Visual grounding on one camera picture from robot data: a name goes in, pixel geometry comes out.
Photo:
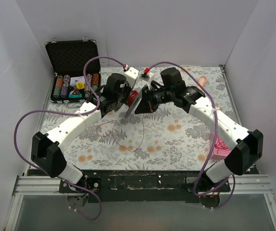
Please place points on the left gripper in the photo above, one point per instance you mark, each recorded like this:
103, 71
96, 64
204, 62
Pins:
118, 102

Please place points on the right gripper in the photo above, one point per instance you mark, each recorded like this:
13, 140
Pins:
146, 100

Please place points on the black cable spool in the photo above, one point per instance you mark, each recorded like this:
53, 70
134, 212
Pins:
132, 101

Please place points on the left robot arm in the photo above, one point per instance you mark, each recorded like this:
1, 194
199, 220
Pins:
47, 149

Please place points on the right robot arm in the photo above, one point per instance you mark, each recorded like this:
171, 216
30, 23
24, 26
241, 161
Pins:
245, 146

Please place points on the floral table mat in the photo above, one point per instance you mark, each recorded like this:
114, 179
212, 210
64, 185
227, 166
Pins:
169, 139

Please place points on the beige toy microphone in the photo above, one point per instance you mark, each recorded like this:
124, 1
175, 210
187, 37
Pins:
202, 80

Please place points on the black poker chip case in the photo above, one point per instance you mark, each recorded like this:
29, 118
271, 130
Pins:
68, 59

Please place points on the pink plastic box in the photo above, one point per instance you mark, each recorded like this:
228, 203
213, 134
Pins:
220, 151

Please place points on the black front base bar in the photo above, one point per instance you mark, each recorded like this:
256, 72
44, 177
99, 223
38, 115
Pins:
141, 185

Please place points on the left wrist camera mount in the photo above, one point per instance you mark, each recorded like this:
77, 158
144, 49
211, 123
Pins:
131, 75

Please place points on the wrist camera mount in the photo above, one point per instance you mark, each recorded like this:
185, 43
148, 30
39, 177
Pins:
131, 75
147, 76

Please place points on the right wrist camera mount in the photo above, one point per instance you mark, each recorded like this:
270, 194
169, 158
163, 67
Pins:
147, 76

